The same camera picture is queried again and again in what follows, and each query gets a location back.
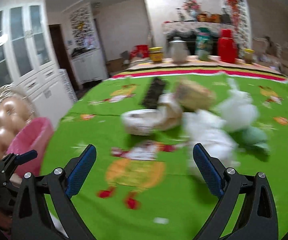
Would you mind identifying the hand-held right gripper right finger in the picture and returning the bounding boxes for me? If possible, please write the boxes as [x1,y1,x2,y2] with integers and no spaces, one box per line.
[193,143,279,240]

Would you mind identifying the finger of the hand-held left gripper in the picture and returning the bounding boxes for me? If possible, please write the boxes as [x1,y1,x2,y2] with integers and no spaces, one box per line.
[0,149,38,178]

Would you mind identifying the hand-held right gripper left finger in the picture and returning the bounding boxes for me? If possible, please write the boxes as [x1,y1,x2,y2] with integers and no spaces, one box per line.
[11,144,97,240]

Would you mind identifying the white plastic bag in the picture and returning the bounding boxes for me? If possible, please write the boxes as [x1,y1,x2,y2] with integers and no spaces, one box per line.
[215,77,260,133]

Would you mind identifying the cream carton box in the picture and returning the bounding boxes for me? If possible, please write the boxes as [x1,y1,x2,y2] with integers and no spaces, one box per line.
[175,79,217,111]

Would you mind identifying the crumpled white tissue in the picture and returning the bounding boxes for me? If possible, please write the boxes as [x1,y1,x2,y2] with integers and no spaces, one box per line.
[184,109,241,176]

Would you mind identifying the doll head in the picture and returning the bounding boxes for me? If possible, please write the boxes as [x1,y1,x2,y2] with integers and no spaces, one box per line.
[0,84,36,161]

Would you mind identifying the green printed tablecloth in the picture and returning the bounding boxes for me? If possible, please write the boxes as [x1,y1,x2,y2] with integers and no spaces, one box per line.
[39,56,288,240]

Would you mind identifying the crumpled beige paper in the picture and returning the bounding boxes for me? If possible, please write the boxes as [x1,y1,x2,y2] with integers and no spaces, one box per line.
[158,94,185,131]

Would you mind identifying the white paper bowl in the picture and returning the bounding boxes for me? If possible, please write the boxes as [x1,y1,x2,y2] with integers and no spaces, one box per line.
[121,109,165,136]

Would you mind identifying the black box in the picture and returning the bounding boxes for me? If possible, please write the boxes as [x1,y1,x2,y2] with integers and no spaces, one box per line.
[138,77,168,110]

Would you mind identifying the tall white cabinet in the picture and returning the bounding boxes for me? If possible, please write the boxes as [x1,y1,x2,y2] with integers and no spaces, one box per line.
[0,4,77,122]

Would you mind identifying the low white cabinet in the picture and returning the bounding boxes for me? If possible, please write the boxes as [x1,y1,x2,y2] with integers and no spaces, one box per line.
[71,49,109,84]

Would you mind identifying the dark wooden door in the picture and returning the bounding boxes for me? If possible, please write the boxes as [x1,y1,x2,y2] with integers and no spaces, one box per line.
[49,24,79,91]

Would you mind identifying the glass jar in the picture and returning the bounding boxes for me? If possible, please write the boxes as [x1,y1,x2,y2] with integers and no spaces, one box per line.
[243,49,255,64]

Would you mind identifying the white kettle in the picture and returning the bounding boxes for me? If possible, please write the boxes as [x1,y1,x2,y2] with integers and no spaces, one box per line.
[168,37,188,64]

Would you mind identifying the red bag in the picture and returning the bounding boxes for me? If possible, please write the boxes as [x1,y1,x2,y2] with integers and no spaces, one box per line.
[218,29,239,63]

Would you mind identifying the yellow box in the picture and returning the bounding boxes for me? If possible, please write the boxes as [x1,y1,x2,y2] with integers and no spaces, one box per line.
[148,47,164,63]

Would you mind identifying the green snack packet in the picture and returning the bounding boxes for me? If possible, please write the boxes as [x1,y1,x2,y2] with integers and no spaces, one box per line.
[195,27,213,61]

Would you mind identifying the beige sofa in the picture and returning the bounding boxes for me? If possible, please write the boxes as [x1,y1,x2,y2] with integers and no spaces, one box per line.
[252,36,288,78]

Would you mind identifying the sideboard with lace cloth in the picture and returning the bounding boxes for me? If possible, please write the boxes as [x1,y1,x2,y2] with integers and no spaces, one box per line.
[162,21,237,56]

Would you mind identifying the orange basket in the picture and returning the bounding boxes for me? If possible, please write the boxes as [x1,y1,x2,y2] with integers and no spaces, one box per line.
[196,12,221,23]

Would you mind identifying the flower bouquet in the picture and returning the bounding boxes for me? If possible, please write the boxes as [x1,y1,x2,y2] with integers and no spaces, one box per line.
[182,0,201,18]

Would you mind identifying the wall photo collage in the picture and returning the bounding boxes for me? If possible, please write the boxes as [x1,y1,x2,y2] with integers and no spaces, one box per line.
[69,4,96,49]

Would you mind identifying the red wall decoration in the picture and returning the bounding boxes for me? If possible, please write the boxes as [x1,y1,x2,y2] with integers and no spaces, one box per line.
[219,0,250,41]

